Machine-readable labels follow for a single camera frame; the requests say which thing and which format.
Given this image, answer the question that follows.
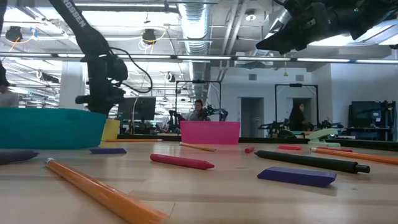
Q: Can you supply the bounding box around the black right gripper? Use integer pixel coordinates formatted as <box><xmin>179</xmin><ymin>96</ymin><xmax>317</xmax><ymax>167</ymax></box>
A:
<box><xmin>256</xmin><ymin>1</ymin><xmax>335</xmax><ymax>54</ymax></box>

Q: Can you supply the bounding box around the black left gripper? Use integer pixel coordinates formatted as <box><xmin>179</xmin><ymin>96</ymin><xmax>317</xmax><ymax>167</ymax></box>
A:
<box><xmin>75</xmin><ymin>82</ymin><xmax>126</xmax><ymax>115</ymax></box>

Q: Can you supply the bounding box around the blue eraser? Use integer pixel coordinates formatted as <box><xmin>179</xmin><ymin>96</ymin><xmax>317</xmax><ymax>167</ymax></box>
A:
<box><xmin>89</xmin><ymin>147</ymin><xmax>127</xmax><ymax>156</ymax></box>
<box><xmin>257</xmin><ymin>166</ymin><xmax>338</xmax><ymax>189</ymax></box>

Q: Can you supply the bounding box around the orange pencil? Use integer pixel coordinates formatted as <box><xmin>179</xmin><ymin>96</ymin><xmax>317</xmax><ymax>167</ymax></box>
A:
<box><xmin>179</xmin><ymin>141</ymin><xmax>217</xmax><ymax>152</ymax></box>
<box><xmin>310</xmin><ymin>147</ymin><xmax>398</xmax><ymax>166</ymax></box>
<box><xmin>44</xmin><ymin>157</ymin><xmax>170</xmax><ymax>224</ymax></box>
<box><xmin>104</xmin><ymin>138</ymin><xmax>164</xmax><ymax>143</ymax></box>

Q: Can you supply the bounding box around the teal plastic bin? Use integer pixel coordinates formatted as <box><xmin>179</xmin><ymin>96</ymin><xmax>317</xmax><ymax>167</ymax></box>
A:
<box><xmin>0</xmin><ymin>107</ymin><xmax>108</xmax><ymax>150</ymax></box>

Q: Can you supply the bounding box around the purple pen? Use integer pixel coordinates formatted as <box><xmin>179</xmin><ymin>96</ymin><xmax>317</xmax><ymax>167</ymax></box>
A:
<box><xmin>0</xmin><ymin>149</ymin><xmax>40</xmax><ymax>166</ymax></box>

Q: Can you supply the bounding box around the black pen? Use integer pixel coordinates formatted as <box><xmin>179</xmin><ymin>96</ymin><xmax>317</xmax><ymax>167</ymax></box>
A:
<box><xmin>254</xmin><ymin>150</ymin><xmax>371</xmax><ymax>174</ymax></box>

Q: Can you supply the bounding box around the yellow plastic bin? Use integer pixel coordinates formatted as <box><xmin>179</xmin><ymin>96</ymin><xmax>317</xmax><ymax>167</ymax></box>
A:
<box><xmin>101</xmin><ymin>119</ymin><xmax>121</xmax><ymax>142</ymax></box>

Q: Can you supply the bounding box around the black computer monitor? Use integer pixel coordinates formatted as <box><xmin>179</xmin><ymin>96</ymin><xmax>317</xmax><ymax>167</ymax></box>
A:
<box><xmin>117</xmin><ymin>96</ymin><xmax>157</xmax><ymax>122</ymax></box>

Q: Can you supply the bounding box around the white square column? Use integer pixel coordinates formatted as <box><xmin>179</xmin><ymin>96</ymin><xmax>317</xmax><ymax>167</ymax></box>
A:
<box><xmin>58</xmin><ymin>61</ymin><xmax>86</xmax><ymax>110</ymax></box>

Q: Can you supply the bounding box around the person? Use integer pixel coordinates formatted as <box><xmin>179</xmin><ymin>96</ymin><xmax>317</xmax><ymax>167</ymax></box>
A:
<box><xmin>0</xmin><ymin>60</ymin><xmax>19</xmax><ymax>108</ymax></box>
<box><xmin>288</xmin><ymin>102</ymin><xmax>308</xmax><ymax>131</ymax></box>
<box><xmin>185</xmin><ymin>98</ymin><xmax>212</xmax><ymax>122</ymax></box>

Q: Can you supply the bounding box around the long light strip bar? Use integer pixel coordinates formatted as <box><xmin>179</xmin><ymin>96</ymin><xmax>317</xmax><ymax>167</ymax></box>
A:
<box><xmin>0</xmin><ymin>52</ymin><xmax>398</xmax><ymax>64</ymax></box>

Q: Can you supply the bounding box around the black ceiling dome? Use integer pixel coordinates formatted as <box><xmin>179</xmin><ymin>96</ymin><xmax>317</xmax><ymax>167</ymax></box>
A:
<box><xmin>142</xmin><ymin>28</ymin><xmax>157</xmax><ymax>45</ymax></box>
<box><xmin>5</xmin><ymin>26</ymin><xmax>23</xmax><ymax>43</ymax></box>

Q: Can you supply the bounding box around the mint green stapler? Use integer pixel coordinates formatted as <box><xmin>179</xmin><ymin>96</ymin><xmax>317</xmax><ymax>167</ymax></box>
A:
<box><xmin>307</xmin><ymin>128</ymin><xmax>341</xmax><ymax>147</ymax></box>

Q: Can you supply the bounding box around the black equipment rack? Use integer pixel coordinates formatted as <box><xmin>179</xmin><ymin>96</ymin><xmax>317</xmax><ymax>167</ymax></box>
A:
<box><xmin>347</xmin><ymin>100</ymin><xmax>397</xmax><ymax>141</ymax></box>

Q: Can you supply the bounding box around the red plastic bin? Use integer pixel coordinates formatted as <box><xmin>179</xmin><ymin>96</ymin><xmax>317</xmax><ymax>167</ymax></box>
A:
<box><xmin>180</xmin><ymin>121</ymin><xmax>241</xmax><ymax>146</ymax></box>

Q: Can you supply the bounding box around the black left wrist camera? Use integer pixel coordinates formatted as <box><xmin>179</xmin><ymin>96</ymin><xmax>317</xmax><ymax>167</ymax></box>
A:
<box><xmin>111</xmin><ymin>57</ymin><xmax>129</xmax><ymax>82</ymax></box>

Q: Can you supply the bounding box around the black rig frame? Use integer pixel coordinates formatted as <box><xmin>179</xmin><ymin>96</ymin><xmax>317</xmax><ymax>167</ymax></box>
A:
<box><xmin>175</xmin><ymin>80</ymin><xmax>223</xmax><ymax>123</ymax></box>
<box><xmin>274</xmin><ymin>83</ymin><xmax>320</xmax><ymax>131</ymax></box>

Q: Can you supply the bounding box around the black left wrist camera cable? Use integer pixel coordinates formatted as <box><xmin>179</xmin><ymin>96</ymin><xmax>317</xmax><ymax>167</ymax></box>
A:
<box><xmin>109</xmin><ymin>46</ymin><xmax>154</xmax><ymax>94</ymax></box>

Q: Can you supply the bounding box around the silver ventilation duct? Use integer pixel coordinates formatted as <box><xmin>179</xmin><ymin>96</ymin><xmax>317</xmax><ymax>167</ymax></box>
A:
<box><xmin>177</xmin><ymin>2</ymin><xmax>214</xmax><ymax>97</ymax></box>

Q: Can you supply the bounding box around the black aluminium table frame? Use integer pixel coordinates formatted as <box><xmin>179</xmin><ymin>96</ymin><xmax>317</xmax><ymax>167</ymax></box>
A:
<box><xmin>116</xmin><ymin>133</ymin><xmax>398</xmax><ymax>153</ymax></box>

